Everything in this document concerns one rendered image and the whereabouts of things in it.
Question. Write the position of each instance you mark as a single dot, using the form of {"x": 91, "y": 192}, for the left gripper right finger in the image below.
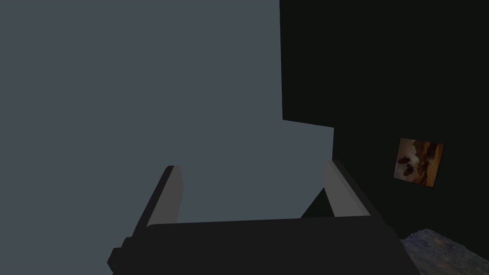
{"x": 344, "y": 194}

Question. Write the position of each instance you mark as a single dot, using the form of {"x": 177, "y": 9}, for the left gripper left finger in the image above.
{"x": 165, "y": 198}

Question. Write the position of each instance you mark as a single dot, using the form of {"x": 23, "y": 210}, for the orange brown wall picture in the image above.
{"x": 418, "y": 162}

